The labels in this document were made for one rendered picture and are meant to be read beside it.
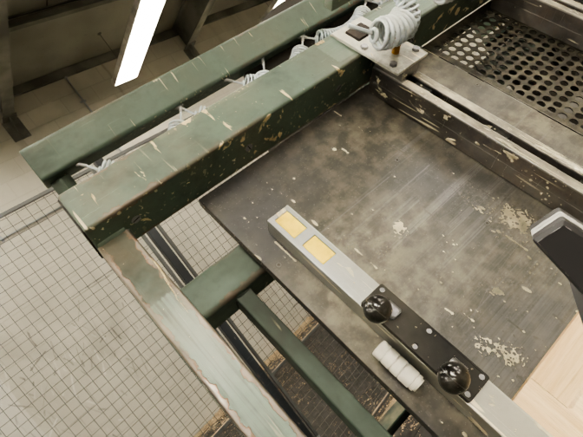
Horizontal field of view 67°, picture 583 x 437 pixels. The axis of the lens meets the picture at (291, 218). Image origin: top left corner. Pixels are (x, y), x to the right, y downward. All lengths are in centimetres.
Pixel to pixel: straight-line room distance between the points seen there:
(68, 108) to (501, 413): 559
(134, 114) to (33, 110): 454
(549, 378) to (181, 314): 55
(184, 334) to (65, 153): 74
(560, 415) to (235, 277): 54
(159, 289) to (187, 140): 28
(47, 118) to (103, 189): 502
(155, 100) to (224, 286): 71
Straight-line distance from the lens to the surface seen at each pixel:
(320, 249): 75
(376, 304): 58
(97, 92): 605
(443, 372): 58
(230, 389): 66
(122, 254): 79
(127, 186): 80
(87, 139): 132
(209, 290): 81
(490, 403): 71
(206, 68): 143
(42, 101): 591
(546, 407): 77
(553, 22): 138
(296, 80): 94
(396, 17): 93
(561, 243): 29
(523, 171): 94
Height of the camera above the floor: 175
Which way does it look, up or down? 5 degrees down
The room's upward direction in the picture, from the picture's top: 36 degrees counter-clockwise
